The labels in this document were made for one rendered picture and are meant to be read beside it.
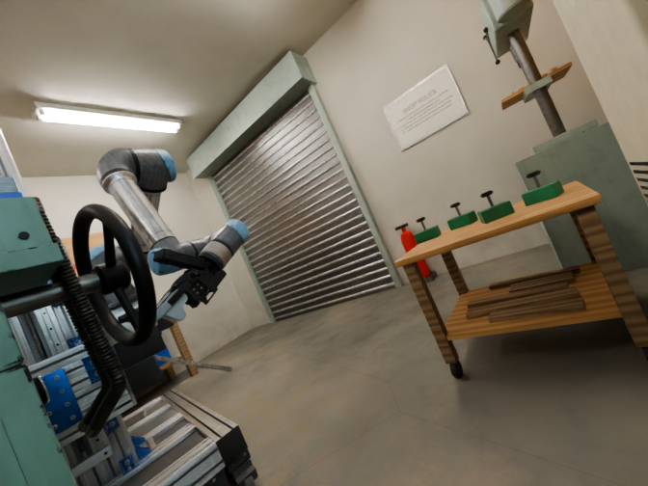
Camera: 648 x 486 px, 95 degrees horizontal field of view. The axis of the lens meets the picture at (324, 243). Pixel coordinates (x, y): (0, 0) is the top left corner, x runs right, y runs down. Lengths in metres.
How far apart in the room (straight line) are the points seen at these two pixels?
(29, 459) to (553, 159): 1.99
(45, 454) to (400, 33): 3.29
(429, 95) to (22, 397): 3.01
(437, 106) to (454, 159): 0.49
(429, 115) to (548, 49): 0.89
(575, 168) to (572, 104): 1.10
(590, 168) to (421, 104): 1.58
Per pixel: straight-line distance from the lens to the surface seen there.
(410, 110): 3.10
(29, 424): 0.46
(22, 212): 0.66
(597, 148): 1.96
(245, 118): 3.88
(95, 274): 0.70
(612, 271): 1.18
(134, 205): 1.01
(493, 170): 2.95
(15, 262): 0.61
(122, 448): 1.59
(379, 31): 3.41
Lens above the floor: 0.69
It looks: 1 degrees up
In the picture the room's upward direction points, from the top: 24 degrees counter-clockwise
